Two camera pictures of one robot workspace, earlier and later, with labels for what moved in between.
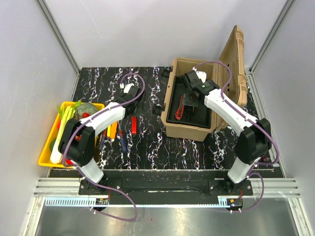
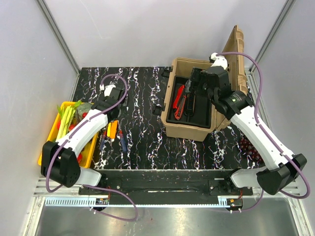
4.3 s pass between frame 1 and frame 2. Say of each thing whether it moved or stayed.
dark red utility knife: stayed
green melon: stayed
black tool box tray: stayed
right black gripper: moved
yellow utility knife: stayed
